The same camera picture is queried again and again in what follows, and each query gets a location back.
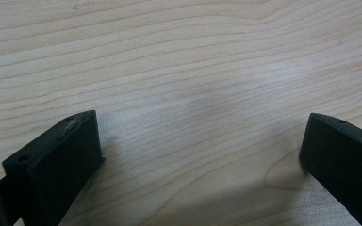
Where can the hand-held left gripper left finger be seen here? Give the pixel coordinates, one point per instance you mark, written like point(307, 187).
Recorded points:
point(53, 169)

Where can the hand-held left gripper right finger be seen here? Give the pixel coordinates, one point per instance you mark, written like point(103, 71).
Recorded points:
point(345, 160)

